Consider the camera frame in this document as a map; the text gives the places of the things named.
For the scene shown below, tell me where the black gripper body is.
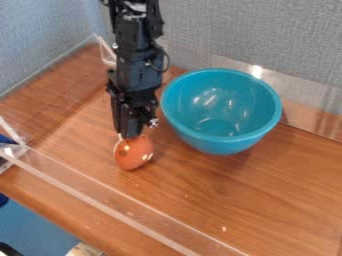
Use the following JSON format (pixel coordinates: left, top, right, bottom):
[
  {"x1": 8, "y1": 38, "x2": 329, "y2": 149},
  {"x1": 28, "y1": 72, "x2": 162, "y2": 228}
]
[{"x1": 107, "y1": 46, "x2": 170, "y2": 107}]

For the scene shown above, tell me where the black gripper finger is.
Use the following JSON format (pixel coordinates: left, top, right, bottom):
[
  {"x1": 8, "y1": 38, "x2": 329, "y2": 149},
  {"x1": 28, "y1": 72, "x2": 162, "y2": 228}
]
[
  {"x1": 111, "y1": 96, "x2": 121, "y2": 134},
  {"x1": 120, "y1": 103, "x2": 159, "y2": 139}
]

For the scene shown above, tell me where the brown toy mushroom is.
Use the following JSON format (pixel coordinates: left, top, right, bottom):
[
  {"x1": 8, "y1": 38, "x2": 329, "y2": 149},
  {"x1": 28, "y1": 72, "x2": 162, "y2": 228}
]
[{"x1": 113, "y1": 135, "x2": 154, "y2": 170}]

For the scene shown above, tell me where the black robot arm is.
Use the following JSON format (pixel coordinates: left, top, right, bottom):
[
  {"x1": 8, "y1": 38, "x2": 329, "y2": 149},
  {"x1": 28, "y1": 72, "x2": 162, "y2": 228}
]
[{"x1": 100, "y1": 0, "x2": 170, "y2": 139}]

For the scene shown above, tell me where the blue plastic bowl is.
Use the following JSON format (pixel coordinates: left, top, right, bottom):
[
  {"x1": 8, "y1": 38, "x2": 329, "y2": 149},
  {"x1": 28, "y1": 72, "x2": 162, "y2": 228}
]
[{"x1": 160, "y1": 68, "x2": 283, "y2": 155}]

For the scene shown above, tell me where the clear acrylic left barrier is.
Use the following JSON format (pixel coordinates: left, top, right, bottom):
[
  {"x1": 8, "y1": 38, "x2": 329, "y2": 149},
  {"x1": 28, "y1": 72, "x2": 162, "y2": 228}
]
[{"x1": 0, "y1": 33, "x2": 97, "y2": 100}]

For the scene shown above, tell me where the clear acrylic barrier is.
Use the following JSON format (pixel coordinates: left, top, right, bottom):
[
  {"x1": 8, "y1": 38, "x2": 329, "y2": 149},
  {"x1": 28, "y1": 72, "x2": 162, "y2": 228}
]
[
  {"x1": 163, "y1": 50, "x2": 342, "y2": 143},
  {"x1": 0, "y1": 33, "x2": 97, "y2": 100},
  {"x1": 0, "y1": 116, "x2": 250, "y2": 256}
]

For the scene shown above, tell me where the clear acrylic front barrier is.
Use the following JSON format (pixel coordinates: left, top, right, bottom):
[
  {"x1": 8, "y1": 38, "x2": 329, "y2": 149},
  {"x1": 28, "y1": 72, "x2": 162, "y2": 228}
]
[{"x1": 0, "y1": 116, "x2": 250, "y2": 256}]

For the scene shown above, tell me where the clear acrylic back barrier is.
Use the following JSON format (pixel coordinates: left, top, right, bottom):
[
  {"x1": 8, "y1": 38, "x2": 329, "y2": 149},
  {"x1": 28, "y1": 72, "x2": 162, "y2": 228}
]
[{"x1": 163, "y1": 50, "x2": 342, "y2": 143}]

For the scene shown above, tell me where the black cable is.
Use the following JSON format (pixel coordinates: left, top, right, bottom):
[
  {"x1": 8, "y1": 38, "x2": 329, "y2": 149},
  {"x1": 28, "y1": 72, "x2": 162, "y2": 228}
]
[{"x1": 148, "y1": 48, "x2": 171, "y2": 74}]

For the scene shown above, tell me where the clear acrylic corner bracket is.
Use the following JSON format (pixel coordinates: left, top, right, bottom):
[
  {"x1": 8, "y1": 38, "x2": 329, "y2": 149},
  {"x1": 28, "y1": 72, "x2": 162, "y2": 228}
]
[{"x1": 95, "y1": 34, "x2": 116, "y2": 68}]

